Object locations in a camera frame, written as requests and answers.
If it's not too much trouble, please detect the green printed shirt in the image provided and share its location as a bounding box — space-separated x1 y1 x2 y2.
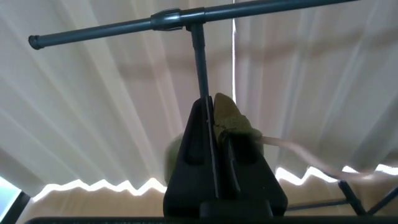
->
164 92 266 186

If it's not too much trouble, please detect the black clothes rack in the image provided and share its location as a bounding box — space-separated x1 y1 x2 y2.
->
27 0 398 216

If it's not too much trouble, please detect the beige curtain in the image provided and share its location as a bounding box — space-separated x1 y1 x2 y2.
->
0 0 398 206

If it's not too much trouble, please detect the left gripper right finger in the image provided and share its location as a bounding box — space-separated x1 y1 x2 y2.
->
214 134 289 218

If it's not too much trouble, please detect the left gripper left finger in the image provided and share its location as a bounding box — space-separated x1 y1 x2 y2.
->
162 95 220 218

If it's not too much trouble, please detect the pink clothes hanger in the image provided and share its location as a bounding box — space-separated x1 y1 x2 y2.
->
257 136 377 183

